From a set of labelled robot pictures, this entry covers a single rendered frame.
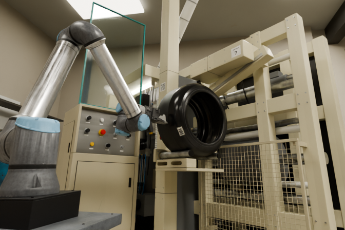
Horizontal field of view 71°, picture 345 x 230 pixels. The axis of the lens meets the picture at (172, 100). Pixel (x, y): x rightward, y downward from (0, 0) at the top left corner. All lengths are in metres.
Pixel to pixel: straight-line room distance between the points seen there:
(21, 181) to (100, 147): 1.15
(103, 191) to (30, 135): 1.13
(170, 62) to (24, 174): 1.60
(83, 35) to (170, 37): 1.20
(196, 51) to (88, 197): 4.17
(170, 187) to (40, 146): 1.26
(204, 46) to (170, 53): 3.27
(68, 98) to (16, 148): 5.15
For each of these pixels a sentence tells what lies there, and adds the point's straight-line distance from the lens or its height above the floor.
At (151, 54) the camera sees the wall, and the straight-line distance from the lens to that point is 5.63.
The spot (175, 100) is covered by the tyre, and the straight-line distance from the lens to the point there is 1.68.
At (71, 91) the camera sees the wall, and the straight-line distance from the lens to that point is 6.12.
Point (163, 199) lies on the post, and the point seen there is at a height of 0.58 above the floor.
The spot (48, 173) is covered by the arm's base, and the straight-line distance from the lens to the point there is 0.98.
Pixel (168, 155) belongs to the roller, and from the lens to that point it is 1.82.
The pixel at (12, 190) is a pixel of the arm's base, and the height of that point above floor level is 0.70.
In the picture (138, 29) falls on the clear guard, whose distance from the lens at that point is 2.53.
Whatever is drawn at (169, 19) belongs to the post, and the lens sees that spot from 2.44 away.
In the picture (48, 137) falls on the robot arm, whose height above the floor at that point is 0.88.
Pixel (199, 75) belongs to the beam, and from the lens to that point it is 2.23.
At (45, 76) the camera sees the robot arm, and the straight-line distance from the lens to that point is 1.25.
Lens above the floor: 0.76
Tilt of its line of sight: 17 degrees up
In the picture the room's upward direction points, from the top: 1 degrees clockwise
